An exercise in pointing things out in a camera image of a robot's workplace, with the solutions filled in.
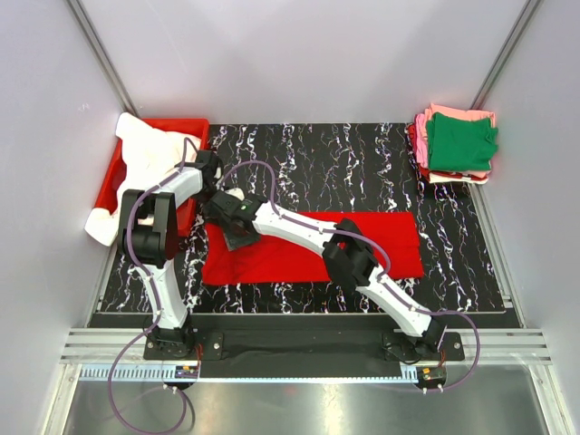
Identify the pink folded t-shirt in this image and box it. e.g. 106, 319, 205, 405
414, 103, 497, 168

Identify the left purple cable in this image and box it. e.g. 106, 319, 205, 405
108, 138, 203, 431

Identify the green folded t-shirt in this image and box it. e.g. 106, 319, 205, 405
426, 112, 498, 172

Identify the white folded t-shirt bottom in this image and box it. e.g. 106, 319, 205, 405
428, 171, 488, 185

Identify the slotted cable duct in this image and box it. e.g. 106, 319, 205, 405
79, 363, 419, 385

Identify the white t-shirt in bin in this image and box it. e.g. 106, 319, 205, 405
84, 111, 204, 247

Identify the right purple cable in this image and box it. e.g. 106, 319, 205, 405
216, 160, 482, 394

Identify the red plastic bin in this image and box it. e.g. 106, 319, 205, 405
92, 117, 211, 237

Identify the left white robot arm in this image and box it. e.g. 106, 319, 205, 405
117, 150, 223, 359

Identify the purple cable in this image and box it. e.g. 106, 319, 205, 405
108, 138, 203, 431
216, 160, 482, 394

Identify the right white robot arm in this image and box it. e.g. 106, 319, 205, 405
202, 190, 446, 360

